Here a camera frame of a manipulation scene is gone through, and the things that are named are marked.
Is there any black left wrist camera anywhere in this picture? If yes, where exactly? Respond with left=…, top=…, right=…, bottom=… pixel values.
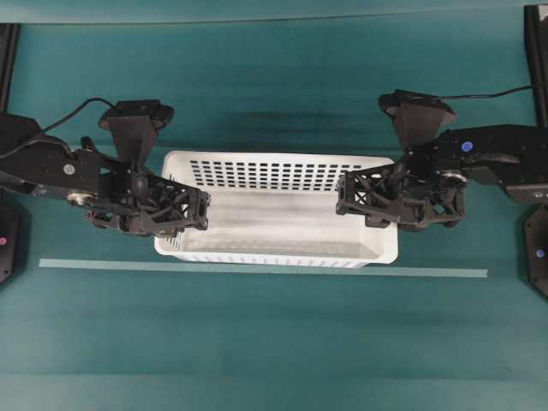
left=98, top=99, right=175, bottom=168

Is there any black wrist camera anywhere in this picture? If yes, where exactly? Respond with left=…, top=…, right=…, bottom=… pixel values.
left=378, top=90, right=456, bottom=151
left=98, top=99, right=175, bottom=168

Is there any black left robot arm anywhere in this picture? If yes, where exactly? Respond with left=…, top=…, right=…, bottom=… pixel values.
left=1, top=115, right=211, bottom=238

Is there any light green tape strip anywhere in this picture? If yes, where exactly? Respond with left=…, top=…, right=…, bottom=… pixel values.
left=39, top=258, right=488, bottom=279

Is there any black right camera cable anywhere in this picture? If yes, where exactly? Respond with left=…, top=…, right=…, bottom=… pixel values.
left=410, top=84, right=536, bottom=102

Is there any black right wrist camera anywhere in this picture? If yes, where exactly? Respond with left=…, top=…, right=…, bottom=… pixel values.
left=378, top=90, right=456, bottom=151

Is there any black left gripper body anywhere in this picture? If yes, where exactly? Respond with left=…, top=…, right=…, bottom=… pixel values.
left=83, top=149, right=156, bottom=236

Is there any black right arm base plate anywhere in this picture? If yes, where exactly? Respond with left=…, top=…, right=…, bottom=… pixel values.
left=523, top=205, right=548, bottom=297

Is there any black left frame rail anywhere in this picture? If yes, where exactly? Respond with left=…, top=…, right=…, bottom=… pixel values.
left=0, top=23, right=21, bottom=112

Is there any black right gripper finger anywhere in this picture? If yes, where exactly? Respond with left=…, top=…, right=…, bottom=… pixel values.
left=336, top=194, right=424, bottom=228
left=336, top=164, right=405, bottom=201

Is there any black left camera cable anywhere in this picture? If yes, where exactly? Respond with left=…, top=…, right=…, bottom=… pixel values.
left=0, top=97, right=119, bottom=159

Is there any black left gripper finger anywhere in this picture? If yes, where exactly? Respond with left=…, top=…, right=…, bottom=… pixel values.
left=147, top=176, right=211, bottom=214
left=128, top=205, right=209, bottom=238

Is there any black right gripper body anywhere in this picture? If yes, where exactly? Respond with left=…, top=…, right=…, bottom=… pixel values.
left=384, top=143, right=467, bottom=232

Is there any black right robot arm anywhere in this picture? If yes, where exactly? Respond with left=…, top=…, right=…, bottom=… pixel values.
left=336, top=124, right=547, bottom=231

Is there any white plastic basket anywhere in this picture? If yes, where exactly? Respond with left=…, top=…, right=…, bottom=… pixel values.
left=154, top=151, right=398, bottom=269

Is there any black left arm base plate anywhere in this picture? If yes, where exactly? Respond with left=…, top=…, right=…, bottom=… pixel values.
left=0, top=196, right=21, bottom=284

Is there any black camera cable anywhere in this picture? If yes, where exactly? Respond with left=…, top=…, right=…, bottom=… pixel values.
left=0, top=97, right=119, bottom=159
left=410, top=84, right=536, bottom=102

